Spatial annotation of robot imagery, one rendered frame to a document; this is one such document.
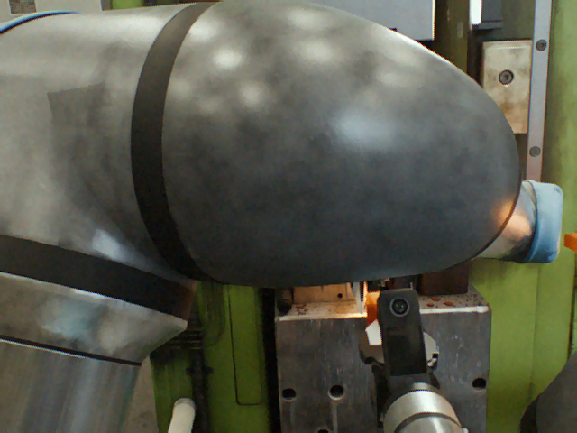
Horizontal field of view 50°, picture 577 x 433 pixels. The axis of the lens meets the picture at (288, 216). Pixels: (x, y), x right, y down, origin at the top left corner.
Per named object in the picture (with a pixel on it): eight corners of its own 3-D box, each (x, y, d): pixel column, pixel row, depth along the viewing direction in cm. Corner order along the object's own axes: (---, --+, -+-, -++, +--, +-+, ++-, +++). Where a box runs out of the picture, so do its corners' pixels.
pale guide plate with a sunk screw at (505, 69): (527, 133, 117) (533, 40, 113) (480, 135, 117) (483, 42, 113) (523, 132, 119) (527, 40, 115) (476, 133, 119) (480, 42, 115)
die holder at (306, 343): (483, 520, 119) (492, 307, 107) (287, 530, 119) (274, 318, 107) (419, 371, 173) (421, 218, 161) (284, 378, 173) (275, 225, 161)
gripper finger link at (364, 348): (353, 342, 81) (366, 376, 72) (352, 331, 80) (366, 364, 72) (389, 338, 81) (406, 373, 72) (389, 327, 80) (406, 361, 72)
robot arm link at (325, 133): (530, -105, 16) (566, 168, 60) (180, -57, 21) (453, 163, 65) (490, 343, 16) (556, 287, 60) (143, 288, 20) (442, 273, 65)
